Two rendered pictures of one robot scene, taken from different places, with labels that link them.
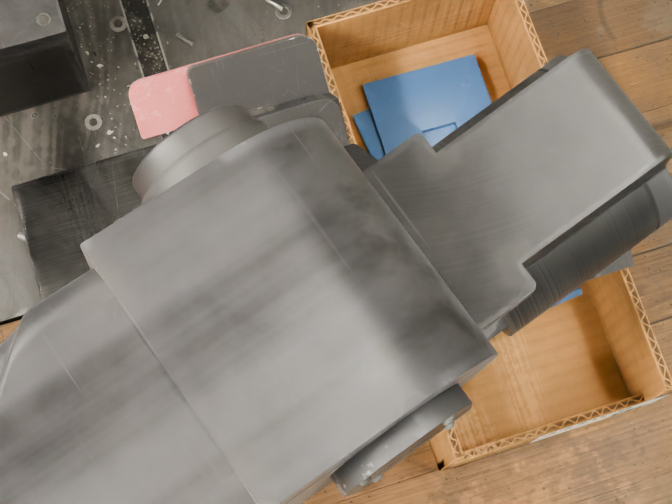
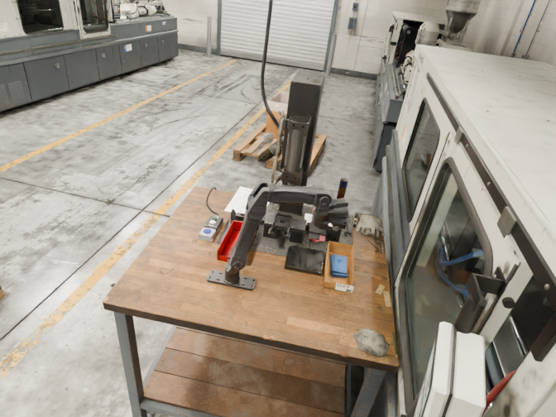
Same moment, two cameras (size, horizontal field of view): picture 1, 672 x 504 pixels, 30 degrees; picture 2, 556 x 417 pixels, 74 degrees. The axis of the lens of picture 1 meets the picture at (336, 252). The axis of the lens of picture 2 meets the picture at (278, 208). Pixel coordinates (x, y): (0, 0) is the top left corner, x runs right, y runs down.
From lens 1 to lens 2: 1.25 m
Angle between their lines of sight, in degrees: 46
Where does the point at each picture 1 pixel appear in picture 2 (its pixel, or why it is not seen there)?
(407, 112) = (336, 257)
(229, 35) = (319, 246)
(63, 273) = (290, 252)
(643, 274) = (357, 282)
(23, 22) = (300, 227)
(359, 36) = (334, 246)
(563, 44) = (358, 261)
